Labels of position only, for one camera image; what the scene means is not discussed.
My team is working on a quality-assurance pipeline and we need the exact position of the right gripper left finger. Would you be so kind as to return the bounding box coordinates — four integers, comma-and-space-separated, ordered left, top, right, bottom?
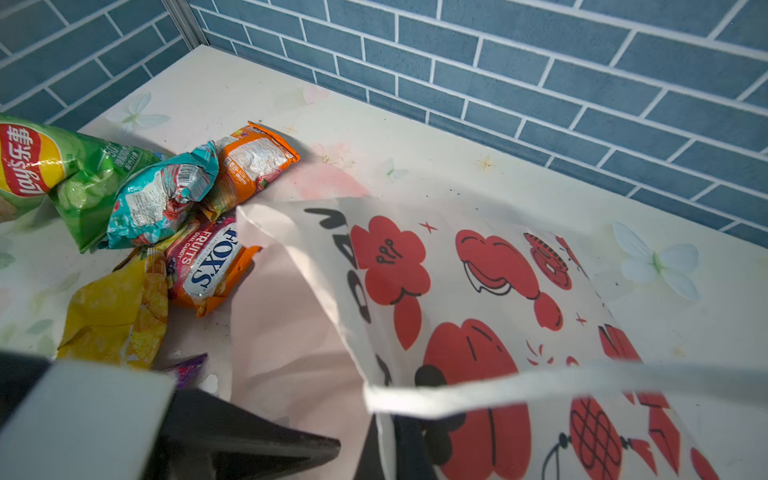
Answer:
353, 417, 385, 480

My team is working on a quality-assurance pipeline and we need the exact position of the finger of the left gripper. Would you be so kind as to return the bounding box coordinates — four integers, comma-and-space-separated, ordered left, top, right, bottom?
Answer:
143, 390, 341, 479

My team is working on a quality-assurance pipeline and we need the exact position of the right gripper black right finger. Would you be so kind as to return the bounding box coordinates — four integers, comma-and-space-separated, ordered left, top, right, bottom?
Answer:
393, 416, 437, 480

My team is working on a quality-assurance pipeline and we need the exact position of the purple berries candy bag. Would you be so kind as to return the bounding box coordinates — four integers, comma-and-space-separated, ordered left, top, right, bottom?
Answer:
161, 353, 208, 390

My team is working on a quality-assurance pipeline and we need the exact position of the red white paper bag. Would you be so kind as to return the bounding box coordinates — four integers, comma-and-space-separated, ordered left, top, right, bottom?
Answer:
232, 198, 767, 479

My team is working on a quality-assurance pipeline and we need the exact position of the yellow chips bag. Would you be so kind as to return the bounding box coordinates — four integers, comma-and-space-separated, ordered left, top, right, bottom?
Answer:
57, 248, 169, 370

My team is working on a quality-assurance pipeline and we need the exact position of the fruit candy bag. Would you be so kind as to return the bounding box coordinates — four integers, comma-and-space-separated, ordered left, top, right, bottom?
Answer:
158, 214, 261, 317

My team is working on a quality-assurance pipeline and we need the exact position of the teal candy bag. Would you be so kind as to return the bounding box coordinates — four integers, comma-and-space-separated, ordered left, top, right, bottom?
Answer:
97, 141, 220, 249

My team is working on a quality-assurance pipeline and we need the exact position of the green yellow snack packet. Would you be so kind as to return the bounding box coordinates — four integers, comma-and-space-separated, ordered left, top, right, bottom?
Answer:
200, 122, 301, 221

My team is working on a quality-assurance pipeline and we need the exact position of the green chips bag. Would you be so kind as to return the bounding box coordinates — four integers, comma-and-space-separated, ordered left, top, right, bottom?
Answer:
1, 114, 166, 253

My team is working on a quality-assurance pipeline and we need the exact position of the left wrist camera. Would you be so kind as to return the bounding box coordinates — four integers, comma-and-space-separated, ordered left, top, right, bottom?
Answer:
1, 355, 176, 479

